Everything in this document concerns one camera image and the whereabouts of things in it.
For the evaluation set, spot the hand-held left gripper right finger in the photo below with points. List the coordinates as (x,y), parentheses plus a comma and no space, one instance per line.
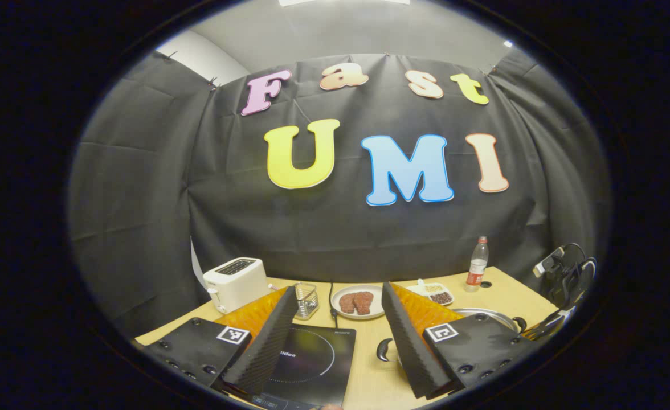
(409,347)

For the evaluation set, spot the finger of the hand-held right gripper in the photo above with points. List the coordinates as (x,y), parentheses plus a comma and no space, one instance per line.
(546,330)

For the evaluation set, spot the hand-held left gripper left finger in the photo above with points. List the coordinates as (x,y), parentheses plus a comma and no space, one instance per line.
(266,347)

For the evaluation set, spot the black induction cooktop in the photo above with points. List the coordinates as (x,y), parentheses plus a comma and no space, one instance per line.
(323,359)

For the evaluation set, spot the stainless steel pot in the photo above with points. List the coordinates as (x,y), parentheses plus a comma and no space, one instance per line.
(486,311)

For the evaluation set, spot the white oval plate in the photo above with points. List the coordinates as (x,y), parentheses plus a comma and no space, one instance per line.
(378,304)

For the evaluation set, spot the white divided bean dish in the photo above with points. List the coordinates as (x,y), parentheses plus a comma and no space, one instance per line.
(434,293)

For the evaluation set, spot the brown meat piece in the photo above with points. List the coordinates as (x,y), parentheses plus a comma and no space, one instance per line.
(363,302)
(347,303)

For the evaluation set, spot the white toaster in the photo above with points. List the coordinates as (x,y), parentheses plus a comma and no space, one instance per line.
(235,282)

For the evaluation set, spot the red label water bottle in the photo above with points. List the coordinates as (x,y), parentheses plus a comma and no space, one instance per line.
(476,267)

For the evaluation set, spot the black backdrop cloth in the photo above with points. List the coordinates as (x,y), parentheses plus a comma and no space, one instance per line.
(340,228)

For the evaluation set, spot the ceiling light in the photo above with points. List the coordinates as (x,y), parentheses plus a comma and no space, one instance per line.
(340,2)

